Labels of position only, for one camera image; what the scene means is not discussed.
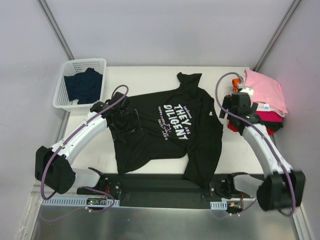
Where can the right white cable duct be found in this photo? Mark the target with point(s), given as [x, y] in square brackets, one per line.
[219, 205]

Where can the white plastic laundry basket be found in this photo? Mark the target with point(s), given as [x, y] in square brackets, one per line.
[70, 68]

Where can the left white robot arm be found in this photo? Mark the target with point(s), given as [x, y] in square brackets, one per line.
[53, 165]

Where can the red t shirt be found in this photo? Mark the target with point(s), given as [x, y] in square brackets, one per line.
[240, 105]

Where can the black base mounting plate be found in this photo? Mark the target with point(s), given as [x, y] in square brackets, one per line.
[160, 190]

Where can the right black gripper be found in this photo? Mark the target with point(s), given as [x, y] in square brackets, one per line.
[225, 109]

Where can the white cable duct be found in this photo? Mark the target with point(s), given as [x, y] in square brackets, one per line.
[219, 205]
[80, 202]

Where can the magenta t shirt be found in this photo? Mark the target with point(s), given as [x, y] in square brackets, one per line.
[270, 116]

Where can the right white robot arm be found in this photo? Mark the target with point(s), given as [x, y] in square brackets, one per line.
[282, 187]

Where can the left white cable duct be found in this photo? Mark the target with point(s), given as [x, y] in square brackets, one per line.
[80, 202]

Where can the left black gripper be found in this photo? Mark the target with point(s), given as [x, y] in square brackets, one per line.
[128, 128]

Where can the white t shirt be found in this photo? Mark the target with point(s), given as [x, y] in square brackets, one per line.
[262, 106]

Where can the navy blue t shirt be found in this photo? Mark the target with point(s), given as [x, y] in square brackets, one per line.
[84, 86]

